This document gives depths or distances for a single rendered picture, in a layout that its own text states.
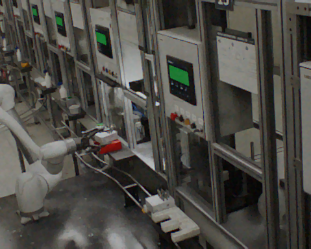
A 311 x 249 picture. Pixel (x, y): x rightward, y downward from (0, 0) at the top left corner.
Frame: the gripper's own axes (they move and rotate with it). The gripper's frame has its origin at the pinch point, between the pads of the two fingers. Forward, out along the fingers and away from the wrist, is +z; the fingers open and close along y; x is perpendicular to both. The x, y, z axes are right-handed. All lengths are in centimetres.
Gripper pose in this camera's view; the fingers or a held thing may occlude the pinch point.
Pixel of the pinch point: (106, 137)
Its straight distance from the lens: 322.4
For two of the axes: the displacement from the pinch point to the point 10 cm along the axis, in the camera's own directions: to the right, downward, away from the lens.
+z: 9.2, -2.2, 3.2
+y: -1.3, -9.5, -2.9
